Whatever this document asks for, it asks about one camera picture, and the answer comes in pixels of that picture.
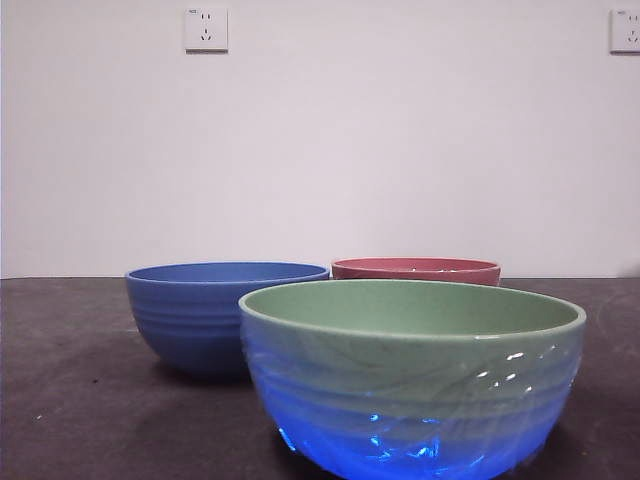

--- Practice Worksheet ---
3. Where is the green ribbed bowl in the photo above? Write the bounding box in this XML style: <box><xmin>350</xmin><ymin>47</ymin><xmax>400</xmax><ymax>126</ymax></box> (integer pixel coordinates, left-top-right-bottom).
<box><xmin>238</xmin><ymin>278</ymin><xmax>588</xmax><ymax>480</ymax></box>

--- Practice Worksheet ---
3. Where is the white wall socket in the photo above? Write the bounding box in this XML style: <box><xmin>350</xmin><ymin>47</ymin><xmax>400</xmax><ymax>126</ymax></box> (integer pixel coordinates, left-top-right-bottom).
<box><xmin>608</xmin><ymin>8</ymin><xmax>640</xmax><ymax>56</ymax></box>
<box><xmin>184</xmin><ymin>6</ymin><xmax>230</xmax><ymax>54</ymax></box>

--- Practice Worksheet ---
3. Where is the blue ribbed bowl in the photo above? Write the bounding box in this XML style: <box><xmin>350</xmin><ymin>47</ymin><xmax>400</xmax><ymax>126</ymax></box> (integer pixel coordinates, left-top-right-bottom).
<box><xmin>124</xmin><ymin>261</ymin><xmax>331</xmax><ymax>378</ymax></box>

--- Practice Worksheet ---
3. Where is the red ribbed bowl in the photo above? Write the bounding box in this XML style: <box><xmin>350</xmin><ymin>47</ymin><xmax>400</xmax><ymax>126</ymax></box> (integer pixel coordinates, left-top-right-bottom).
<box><xmin>330</xmin><ymin>256</ymin><xmax>502</xmax><ymax>288</ymax></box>

